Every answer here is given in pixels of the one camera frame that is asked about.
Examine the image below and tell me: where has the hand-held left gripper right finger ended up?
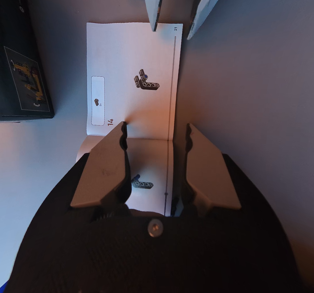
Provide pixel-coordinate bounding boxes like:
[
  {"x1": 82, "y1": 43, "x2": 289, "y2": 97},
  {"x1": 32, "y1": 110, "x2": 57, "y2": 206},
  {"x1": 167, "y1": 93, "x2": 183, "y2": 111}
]
[{"x1": 184, "y1": 123, "x2": 242, "y2": 218}]

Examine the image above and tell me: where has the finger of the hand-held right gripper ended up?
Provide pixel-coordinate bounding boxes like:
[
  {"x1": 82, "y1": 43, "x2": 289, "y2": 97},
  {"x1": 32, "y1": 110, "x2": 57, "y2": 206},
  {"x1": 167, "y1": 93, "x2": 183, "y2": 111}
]
[
  {"x1": 142, "y1": 0, "x2": 164, "y2": 32},
  {"x1": 187, "y1": 0, "x2": 233, "y2": 40}
]

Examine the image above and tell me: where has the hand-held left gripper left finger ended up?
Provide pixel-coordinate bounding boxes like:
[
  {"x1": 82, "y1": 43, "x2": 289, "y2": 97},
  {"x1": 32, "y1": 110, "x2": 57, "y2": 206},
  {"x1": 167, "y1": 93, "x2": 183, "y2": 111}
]
[{"x1": 70, "y1": 121, "x2": 132, "y2": 208}]

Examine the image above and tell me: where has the white lego instruction booklet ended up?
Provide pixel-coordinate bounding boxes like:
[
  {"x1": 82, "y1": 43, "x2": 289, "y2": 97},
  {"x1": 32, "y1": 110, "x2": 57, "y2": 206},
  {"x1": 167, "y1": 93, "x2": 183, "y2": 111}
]
[{"x1": 76, "y1": 22, "x2": 183, "y2": 217}]

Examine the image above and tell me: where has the black lego set box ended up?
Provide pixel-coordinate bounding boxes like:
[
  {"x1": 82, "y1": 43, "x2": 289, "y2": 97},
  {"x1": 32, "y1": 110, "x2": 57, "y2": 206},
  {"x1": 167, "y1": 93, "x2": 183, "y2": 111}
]
[{"x1": 0, "y1": 0, "x2": 55, "y2": 123}]

